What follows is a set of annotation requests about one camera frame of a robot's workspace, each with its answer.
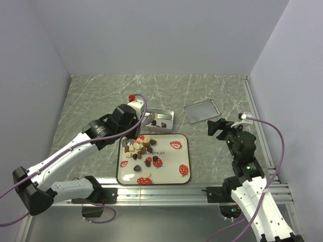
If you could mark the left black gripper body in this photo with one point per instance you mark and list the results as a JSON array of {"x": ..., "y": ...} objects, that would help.
[{"x": 133, "y": 123}]

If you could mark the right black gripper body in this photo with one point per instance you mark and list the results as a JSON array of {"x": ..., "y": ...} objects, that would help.
[{"x": 229, "y": 139}]

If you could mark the silver tin lid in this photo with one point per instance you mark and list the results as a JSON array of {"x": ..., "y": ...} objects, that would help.
[{"x": 201, "y": 111}]

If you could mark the metal serving tongs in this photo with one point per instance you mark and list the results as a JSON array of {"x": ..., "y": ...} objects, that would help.
[{"x": 147, "y": 120}]

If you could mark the silver rectangular tin box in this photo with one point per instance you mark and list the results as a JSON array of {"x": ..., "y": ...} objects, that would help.
[{"x": 165, "y": 116}]

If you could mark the dark heart chocolate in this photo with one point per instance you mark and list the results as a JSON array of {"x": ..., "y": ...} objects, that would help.
[{"x": 137, "y": 168}]

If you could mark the white oval chocolate front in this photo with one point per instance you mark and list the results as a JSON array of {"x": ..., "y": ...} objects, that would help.
[{"x": 146, "y": 174}]

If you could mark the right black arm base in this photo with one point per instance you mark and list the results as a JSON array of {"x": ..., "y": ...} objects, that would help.
[{"x": 229, "y": 210}]

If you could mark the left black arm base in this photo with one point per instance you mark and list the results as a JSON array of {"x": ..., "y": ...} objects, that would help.
[{"x": 97, "y": 209}]

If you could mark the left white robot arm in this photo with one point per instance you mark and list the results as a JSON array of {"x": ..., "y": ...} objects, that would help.
[{"x": 38, "y": 186}]

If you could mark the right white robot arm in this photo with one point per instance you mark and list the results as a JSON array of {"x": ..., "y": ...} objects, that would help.
[{"x": 249, "y": 188}]

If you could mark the dark round chocolate right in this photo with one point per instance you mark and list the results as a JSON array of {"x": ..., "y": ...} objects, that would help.
[{"x": 152, "y": 142}]

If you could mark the white strawberry pattern tray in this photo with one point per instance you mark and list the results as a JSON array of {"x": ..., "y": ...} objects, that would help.
[{"x": 169, "y": 157}]

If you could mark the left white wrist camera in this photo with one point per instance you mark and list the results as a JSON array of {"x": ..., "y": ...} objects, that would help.
[{"x": 136, "y": 102}]

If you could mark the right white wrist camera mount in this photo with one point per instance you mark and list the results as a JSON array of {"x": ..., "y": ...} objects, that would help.
[{"x": 244, "y": 120}]

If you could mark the aluminium frame rail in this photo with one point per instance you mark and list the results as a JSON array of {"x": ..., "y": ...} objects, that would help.
[{"x": 162, "y": 195}]

